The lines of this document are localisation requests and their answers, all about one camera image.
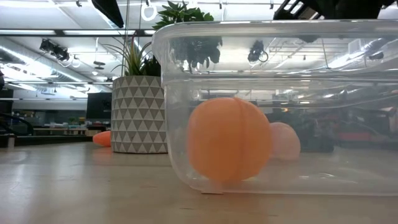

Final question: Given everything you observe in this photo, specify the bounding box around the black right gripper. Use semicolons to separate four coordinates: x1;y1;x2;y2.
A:
273;0;396;20

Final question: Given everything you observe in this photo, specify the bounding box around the orange toy carrot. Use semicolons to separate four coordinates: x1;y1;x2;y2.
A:
92;130;112;148

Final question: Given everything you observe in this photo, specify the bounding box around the toy peach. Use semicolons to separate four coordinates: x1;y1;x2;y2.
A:
269;121;302;161

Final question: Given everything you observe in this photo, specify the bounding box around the toy orange fruit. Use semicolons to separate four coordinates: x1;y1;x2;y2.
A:
187;96;273;184

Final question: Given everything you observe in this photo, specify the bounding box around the clear plastic tupperware container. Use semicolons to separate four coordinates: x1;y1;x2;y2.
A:
151;19;398;197

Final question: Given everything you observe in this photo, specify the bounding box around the black ceiling device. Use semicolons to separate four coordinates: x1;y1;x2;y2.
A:
248;39;269;63
39;39;71;62

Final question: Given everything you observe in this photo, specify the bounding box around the leafy plant in black pot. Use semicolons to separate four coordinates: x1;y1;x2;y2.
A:
152;0;223;74

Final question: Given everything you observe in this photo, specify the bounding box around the black monitor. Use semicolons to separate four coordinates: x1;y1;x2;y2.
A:
86;91;113;121

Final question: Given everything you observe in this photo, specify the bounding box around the succulent in white patterned pot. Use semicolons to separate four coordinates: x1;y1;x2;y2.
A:
104;30;169;154

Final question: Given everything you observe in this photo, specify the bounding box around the white hanging ring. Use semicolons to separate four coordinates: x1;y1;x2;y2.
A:
141;2;158;22

